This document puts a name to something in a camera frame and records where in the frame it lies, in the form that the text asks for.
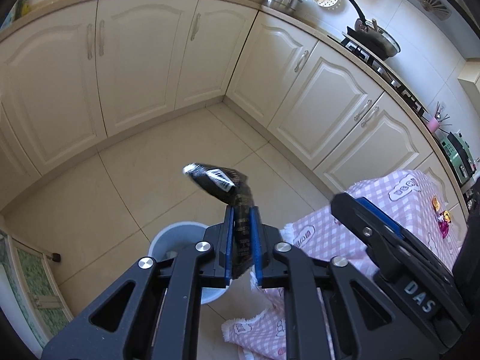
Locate black snack wrapper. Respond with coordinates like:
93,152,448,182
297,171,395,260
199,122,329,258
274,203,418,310
182,163,254,280

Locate blue trash bin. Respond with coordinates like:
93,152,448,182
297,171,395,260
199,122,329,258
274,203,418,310
149,219,233,305

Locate magenta candy wrapper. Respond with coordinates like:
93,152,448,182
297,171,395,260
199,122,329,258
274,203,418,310
431,196,452,239

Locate green electric cooker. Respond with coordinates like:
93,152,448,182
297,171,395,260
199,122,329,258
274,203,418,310
440,133,477,187

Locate pink utensil holder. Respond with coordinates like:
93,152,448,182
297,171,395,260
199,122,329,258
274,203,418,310
427,117,440,133

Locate pink checkered tablecloth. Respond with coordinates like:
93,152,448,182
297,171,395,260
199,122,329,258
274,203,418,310
221,170,459,359

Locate green patterned door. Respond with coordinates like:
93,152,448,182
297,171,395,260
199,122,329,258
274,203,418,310
1,230,73,358

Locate black gas stove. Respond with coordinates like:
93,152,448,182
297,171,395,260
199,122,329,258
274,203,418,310
340,27,430,121

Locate black wok with lid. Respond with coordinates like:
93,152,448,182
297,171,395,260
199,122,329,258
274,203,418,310
346,0,401,61

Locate cream lower cabinets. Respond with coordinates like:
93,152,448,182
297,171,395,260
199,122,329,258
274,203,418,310
1,0,467,214

